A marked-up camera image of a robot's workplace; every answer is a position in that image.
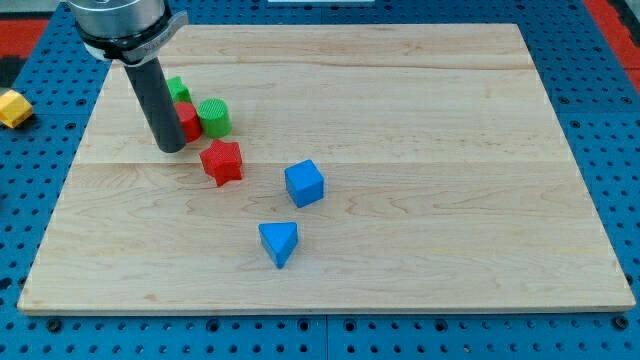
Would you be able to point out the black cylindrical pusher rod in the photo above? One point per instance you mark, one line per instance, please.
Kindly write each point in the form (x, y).
(149, 85)

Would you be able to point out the green star block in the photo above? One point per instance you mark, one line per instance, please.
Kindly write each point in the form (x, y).
(178, 90)

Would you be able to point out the red cylinder block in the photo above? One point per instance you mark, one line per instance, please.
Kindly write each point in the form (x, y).
(189, 120)

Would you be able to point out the green cylinder block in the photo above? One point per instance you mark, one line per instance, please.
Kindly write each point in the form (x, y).
(214, 118)

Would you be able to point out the red star block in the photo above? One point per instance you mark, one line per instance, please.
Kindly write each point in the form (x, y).
(222, 161)

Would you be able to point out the yellow hexagon block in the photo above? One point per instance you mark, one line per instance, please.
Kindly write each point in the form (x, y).
(15, 108)

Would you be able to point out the blue cube block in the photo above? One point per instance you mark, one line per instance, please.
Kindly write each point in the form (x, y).
(304, 183)

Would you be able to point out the blue triangle block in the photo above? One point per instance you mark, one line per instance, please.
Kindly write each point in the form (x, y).
(279, 240)

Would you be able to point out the wooden board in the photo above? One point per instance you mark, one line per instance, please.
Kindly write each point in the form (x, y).
(449, 185)

